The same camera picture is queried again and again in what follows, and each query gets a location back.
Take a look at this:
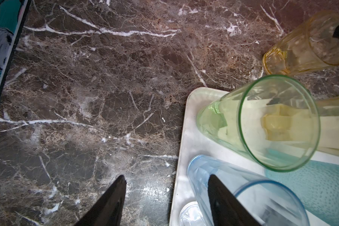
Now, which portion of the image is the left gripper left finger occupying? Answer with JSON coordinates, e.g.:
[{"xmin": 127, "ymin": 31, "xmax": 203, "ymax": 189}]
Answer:
[{"xmin": 75, "ymin": 175, "xmax": 127, "ymax": 226}]

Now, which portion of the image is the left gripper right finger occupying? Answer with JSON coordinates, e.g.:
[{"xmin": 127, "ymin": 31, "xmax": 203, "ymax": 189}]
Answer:
[{"xmin": 208, "ymin": 174, "xmax": 260, "ymax": 226}]

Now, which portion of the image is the yellow glass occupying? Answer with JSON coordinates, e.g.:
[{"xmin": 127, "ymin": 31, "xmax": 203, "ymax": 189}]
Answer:
[{"xmin": 262, "ymin": 11, "xmax": 339, "ymax": 75}]

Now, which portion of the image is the clear glass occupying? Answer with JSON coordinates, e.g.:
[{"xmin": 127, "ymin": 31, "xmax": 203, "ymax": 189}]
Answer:
[{"xmin": 179, "ymin": 201, "xmax": 206, "ymax": 226}]

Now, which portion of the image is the grey blue glass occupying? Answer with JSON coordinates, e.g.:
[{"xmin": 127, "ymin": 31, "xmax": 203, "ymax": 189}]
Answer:
[{"xmin": 187, "ymin": 155, "xmax": 310, "ymax": 226}]

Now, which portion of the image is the beige square tray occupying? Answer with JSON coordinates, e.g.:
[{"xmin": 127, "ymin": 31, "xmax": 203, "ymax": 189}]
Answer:
[{"xmin": 169, "ymin": 87, "xmax": 265, "ymax": 226}]

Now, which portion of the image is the amber tall glass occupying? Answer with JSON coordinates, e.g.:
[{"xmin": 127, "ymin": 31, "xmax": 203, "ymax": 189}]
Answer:
[{"xmin": 316, "ymin": 96, "xmax": 339, "ymax": 156}]

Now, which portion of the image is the frosted teal glass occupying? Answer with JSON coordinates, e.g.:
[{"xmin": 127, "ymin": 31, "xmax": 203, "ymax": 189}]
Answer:
[{"xmin": 265, "ymin": 152, "xmax": 339, "ymax": 226}]

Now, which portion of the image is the light green ribbed glass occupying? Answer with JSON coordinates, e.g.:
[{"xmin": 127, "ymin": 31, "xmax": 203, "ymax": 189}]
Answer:
[{"xmin": 196, "ymin": 75, "xmax": 321, "ymax": 172}]

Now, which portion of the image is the left black frame post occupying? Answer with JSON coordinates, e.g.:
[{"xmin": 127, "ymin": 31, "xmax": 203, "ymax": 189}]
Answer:
[{"xmin": 0, "ymin": 0, "xmax": 31, "ymax": 97}]

